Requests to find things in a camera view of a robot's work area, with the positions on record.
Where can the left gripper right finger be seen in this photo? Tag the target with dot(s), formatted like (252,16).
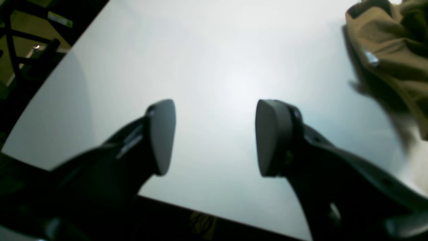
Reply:
(343,196)

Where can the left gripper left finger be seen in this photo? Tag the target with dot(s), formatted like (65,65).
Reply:
(88,197)

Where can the brown t-shirt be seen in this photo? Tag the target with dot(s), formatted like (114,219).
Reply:
(391,43)

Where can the black chair frame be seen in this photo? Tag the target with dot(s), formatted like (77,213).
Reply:
(35,36)

